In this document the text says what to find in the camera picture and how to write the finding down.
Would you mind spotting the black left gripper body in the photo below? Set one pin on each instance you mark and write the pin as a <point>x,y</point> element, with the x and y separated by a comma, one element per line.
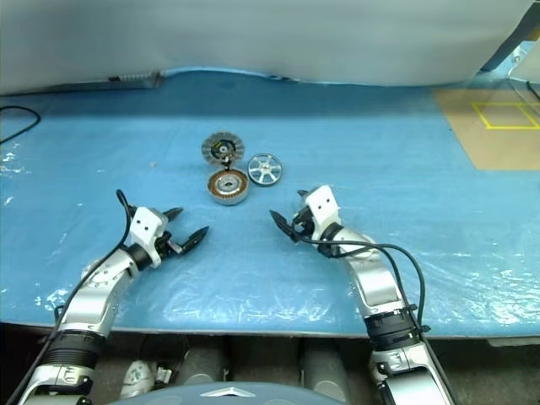
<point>169,246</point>

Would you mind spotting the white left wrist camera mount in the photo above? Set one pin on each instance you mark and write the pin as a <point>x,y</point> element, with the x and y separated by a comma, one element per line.
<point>145,224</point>

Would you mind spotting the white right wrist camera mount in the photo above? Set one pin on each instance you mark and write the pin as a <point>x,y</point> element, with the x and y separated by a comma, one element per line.
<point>322,205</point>

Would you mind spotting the small white black connector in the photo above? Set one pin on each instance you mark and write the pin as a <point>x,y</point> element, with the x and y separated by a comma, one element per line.
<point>163,374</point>

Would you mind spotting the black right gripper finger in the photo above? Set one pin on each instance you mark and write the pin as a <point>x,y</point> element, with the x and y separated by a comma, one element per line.
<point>303,194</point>
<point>282,223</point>

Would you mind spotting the dark grey rounded cylinder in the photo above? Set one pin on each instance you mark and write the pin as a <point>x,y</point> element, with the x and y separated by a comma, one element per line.
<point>325,367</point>
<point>204,363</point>

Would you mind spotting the white rounded shoe-like shape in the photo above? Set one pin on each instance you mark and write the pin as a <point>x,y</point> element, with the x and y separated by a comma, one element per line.
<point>136,375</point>

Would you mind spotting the brown cardboard sheet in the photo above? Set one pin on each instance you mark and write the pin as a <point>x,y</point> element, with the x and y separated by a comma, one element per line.
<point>498,147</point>

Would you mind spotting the grey robot torso with emblem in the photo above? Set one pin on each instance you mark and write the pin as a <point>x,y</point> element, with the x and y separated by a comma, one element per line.
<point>228,394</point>

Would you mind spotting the white backdrop sheet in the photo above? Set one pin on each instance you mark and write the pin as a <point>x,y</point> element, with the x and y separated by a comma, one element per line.
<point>253,34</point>

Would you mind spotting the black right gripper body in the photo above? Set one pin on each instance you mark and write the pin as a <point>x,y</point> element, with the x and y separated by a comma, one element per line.
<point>303,224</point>

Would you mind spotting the blue foam table mat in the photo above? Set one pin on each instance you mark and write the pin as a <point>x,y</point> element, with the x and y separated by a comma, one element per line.
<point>379,139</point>

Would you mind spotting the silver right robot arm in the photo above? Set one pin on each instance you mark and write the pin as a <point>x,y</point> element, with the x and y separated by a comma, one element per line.
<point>379,287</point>

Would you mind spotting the dark slanted frame bar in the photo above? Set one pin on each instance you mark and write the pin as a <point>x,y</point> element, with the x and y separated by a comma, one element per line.
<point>506,44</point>

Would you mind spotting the black motor rotor cap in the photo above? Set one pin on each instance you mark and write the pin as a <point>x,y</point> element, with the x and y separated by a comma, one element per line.
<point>211,145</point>

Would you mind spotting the copper wound motor stator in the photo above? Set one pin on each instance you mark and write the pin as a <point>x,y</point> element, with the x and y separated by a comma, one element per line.
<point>217,186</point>

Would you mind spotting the silver spoked motor cover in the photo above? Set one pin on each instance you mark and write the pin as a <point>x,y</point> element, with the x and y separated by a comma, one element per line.
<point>264,169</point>

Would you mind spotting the grey power strip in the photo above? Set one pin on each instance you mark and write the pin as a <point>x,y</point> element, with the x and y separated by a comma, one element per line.
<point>135,79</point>

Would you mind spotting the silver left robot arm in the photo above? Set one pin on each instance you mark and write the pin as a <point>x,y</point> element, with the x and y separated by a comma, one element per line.
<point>95,304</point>

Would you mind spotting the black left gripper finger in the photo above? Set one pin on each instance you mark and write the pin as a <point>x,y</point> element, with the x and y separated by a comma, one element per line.
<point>196,238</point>
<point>174,214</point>

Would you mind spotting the clear acrylic stand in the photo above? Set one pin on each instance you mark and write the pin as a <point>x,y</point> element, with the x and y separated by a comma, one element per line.
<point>523,59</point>

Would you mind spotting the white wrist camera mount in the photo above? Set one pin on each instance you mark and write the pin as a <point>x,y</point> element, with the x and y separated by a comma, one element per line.
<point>145,224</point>
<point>322,205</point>

